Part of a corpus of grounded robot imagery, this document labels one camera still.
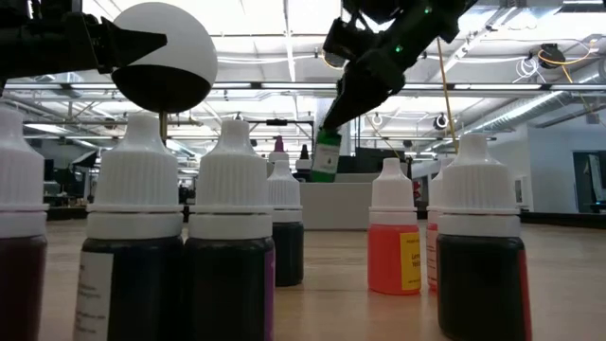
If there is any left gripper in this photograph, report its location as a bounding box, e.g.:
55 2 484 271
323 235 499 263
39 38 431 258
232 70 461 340
0 9 168 81

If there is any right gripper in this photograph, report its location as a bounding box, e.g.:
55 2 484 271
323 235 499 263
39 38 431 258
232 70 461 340
322 13 441 132

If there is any large green-tip colouring bottle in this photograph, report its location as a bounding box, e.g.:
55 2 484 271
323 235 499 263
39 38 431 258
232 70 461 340
310 128 343 184

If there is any large purple-tip colouring bottle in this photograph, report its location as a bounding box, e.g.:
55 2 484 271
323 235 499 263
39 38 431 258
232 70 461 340
268 135 291 165

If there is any grey plastic bin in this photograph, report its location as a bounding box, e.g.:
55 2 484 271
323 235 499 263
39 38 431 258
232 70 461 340
299 181 373 232

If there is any small orange white-label dropper bottle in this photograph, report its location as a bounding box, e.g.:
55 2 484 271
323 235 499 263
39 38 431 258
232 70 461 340
419 170 444 293

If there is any white globe lamp black base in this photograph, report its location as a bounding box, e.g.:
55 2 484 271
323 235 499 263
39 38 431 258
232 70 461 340
111 2 219 146

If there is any black perforated computer case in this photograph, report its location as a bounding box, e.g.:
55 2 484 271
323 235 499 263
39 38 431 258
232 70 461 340
341 146 411 174

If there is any background office desk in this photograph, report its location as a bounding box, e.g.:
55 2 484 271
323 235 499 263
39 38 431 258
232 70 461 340
41 150 101 209

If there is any small navy dropper bottle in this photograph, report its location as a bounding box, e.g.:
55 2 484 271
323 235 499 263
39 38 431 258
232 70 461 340
266 159 305 287

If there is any small orange yellow-label dropper bottle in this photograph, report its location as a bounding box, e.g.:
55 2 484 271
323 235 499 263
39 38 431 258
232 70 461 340
366 156 422 296

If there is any small purple-label dropper bottle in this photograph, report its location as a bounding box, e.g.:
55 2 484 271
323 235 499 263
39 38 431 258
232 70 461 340
182 117 276 341

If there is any small red-label dropper bottle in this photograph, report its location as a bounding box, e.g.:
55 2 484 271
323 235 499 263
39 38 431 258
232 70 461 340
436 132 534 341

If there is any small black white-label dropper bottle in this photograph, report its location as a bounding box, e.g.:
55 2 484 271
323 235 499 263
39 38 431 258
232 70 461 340
73 113 185 341

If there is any dark doorway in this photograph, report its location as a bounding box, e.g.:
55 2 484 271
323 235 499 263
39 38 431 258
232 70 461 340
571 150 606 214

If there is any small dark red dropper bottle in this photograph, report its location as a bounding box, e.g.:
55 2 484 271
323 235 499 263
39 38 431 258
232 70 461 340
0 106 50 341

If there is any yellow hanging cable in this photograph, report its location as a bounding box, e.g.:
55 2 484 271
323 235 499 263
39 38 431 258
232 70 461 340
436 37 460 153

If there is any silver ventilation duct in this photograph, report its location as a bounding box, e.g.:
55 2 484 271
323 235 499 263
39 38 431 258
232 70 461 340
461 89 606 135

